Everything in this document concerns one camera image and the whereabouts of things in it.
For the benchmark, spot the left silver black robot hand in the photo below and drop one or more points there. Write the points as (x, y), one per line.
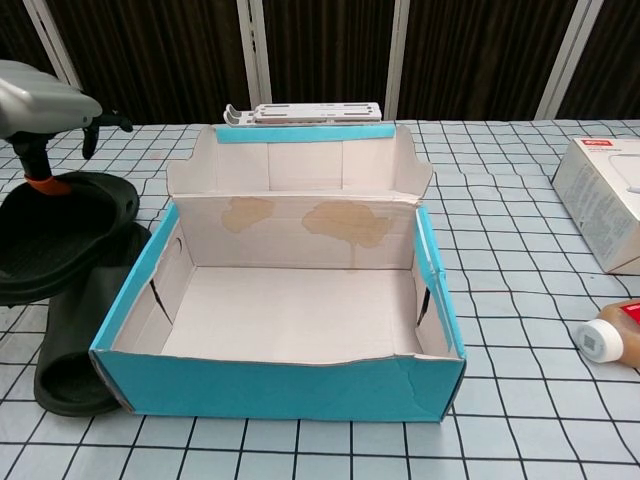
(45, 100)

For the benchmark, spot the black rubber slipper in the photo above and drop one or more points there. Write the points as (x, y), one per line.
(65, 235)
(75, 330)

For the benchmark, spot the light blue shoe box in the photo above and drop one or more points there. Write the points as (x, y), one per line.
(280, 390)

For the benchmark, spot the white desk lamp box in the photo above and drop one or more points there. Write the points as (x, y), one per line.
(600, 210)

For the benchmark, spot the white folding laptop stand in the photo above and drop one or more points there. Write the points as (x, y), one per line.
(310, 112)

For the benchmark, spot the blue checked tablecloth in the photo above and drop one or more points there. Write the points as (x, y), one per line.
(525, 375)

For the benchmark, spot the brown juice bottle red label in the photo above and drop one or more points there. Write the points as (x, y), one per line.
(607, 335)

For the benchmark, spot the white metal frame post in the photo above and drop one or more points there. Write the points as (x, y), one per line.
(52, 45)
(567, 55)
(402, 50)
(255, 50)

